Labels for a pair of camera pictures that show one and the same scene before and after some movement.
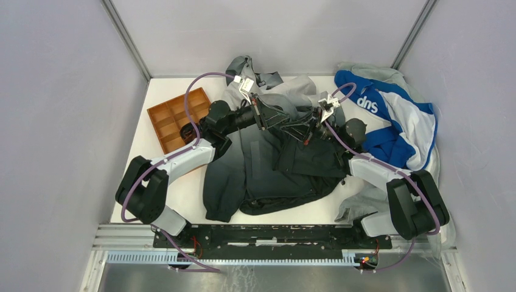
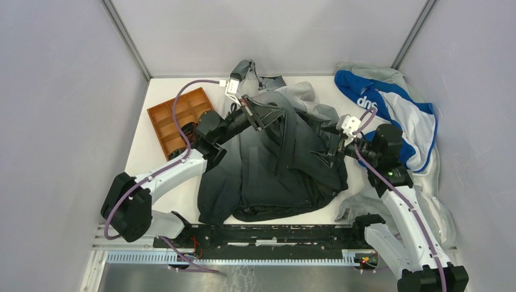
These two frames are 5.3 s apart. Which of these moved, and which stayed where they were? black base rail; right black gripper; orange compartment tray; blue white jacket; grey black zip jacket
Moved: right black gripper; grey black zip jacket
Stayed: black base rail; orange compartment tray; blue white jacket
